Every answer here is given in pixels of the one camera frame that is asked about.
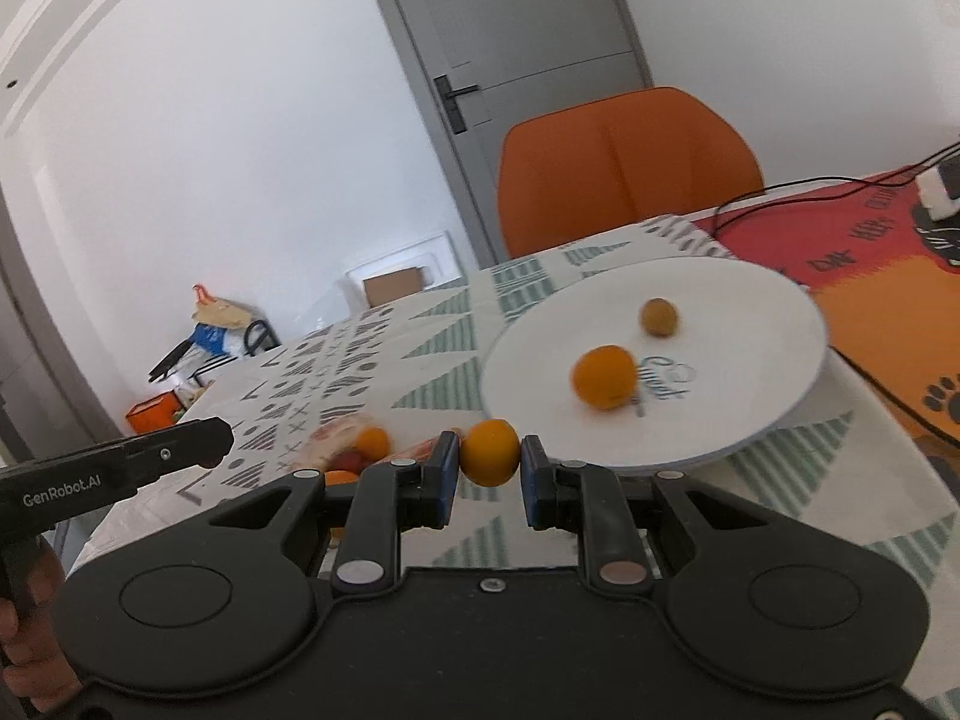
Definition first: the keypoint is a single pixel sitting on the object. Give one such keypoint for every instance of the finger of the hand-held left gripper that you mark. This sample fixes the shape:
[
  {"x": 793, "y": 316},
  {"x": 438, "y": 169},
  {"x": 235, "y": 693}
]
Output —
[{"x": 184, "y": 446}]

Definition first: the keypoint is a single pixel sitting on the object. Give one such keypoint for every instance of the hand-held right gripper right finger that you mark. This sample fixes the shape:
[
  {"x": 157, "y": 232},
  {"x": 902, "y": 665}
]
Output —
[{"x": 534, "y": 481}]

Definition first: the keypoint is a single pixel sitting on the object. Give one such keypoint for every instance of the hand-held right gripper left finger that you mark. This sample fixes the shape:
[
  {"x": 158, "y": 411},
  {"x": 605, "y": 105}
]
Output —
[{"x": 448, "y": 469}]

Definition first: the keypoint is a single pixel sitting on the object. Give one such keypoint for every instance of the large orange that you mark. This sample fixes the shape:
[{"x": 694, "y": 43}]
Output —
[
  {"x": 604, "y": 378},
  {"x": 373, "y": 441}
]

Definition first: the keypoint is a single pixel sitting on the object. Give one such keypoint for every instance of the small red fruit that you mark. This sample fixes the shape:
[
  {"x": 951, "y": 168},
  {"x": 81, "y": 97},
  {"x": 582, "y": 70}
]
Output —
[{"x": 346, "y": 461}]

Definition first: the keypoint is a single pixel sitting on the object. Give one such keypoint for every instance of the small brown fruit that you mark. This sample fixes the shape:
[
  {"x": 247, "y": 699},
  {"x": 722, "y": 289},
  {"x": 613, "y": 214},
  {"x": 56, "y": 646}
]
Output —
[{"x": 659, "y": 316}]

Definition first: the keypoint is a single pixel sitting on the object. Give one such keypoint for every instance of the white plate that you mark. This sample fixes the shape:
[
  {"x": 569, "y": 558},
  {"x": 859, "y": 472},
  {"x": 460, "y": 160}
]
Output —
[{"x": 720, "y": 300}]

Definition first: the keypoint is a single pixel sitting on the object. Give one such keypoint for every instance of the person's left hand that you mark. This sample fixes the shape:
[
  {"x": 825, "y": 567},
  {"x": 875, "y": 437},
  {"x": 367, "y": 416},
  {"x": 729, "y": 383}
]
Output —
[{"x": 43, "y": 577}]

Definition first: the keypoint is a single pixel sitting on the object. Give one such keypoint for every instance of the orange box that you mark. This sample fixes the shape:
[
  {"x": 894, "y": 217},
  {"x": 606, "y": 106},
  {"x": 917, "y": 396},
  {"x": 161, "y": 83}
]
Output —
[{"x": 151, "y": 414}]

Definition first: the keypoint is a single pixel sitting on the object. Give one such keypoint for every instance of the black folded stand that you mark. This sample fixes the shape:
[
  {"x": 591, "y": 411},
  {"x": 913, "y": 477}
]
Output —
[{"x": 174, "y": 360}]

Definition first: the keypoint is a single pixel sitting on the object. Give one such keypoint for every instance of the blue and white bag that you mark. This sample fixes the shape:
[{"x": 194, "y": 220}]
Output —
[{"x": 214, "y": 339}]

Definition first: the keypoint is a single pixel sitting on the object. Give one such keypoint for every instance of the patterned white tablecloth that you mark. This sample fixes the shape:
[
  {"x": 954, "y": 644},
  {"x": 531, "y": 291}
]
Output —
[{"x": 420, "y": 330}]

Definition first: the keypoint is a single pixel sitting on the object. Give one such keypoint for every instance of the brown cardboard box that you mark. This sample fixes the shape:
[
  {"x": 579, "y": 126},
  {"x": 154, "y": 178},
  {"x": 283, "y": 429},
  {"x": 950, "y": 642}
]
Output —
[{"x": 391, "y": 286}]

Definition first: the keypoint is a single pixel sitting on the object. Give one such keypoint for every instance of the white foam packaging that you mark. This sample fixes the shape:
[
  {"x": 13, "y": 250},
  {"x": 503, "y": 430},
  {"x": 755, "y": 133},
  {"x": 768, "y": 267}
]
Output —
[{"x": 397, "y": 255}]

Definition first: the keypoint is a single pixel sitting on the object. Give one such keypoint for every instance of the orange chair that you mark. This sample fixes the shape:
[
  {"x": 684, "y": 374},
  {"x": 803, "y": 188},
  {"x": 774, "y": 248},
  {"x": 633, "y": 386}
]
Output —
[{"x": 622, "y": 165}]

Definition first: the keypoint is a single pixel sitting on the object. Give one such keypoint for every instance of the orange cartoon table mat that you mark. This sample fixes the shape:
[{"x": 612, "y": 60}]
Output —
[{"x": 877, "y": 292}]

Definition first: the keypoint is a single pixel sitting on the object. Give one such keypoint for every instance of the grey door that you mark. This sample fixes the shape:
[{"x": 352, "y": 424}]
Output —
[{"x": 517, "y": 15}]

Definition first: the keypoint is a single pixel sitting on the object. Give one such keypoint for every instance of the white power adapter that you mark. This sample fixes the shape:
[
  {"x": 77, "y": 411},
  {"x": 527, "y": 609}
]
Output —
[{"x": 937, "y": 191}]

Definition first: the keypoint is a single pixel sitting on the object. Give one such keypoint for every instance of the grey door frame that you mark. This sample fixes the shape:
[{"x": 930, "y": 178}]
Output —
[{"x": 30, "y": 330}]

